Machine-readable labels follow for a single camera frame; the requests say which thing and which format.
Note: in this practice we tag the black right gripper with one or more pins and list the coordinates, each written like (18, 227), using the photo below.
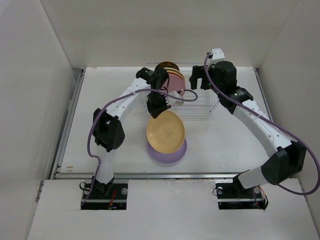
(198, 72)

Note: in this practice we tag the yellow patterned plate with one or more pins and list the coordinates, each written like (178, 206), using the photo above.
(168, 66)

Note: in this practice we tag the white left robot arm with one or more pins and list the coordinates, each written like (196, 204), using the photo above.
(107, 134)

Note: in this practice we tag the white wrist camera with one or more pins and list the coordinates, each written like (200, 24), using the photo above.
(217, 55)
(176, 100)

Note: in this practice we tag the lavender purple plate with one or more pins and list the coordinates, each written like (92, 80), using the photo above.
(167, 158)

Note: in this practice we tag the cream white plate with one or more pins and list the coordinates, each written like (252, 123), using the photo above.
(176, 73)

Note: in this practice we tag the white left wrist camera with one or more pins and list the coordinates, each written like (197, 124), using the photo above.
(176, 100)

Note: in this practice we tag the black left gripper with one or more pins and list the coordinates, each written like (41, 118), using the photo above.
(155, 111)

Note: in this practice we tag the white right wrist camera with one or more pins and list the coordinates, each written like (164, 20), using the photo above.
(217, 55)

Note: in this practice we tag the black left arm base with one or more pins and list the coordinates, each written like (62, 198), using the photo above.
(116, 198)

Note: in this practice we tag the pink plate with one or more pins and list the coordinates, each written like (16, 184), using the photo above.
(175, 84)

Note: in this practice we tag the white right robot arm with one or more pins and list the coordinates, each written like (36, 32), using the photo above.
(285, 156)

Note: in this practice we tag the tan yellow plate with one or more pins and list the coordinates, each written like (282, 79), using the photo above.
(166, 133)

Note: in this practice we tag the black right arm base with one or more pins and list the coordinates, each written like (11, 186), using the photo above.
(231, 198)

